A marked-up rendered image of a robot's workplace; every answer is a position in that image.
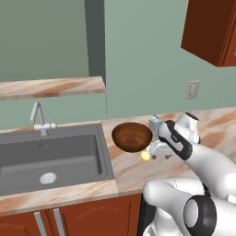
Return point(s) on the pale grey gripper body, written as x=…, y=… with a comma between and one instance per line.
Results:
x=161, y=149

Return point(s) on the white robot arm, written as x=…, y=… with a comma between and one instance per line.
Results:
x=212, y=172

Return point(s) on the grey blue milk carton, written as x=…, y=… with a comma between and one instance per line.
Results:
x=154, y=123

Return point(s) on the brown wooden bowl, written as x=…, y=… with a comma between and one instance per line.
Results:
x=131, y=137

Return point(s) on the grey sink basin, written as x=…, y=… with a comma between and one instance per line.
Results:
x=52, y=159

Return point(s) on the pale yellow egg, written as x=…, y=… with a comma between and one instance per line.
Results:
x=144, y=156

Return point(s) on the dark appliance front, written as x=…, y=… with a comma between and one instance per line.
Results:
x=143, y=216

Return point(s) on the red-brown cupboard door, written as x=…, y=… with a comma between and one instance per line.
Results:
x=17, y=226
x=101, y=215

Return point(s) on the silver tap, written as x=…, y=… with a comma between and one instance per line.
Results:
x=38, y=118

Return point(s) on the marble shelf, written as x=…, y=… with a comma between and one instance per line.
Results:
x=49, y=87

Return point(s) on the white wall socket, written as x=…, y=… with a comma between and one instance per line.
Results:
x=193, y=89

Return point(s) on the red-brown wall cupboard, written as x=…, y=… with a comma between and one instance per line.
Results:
x=204, y=27

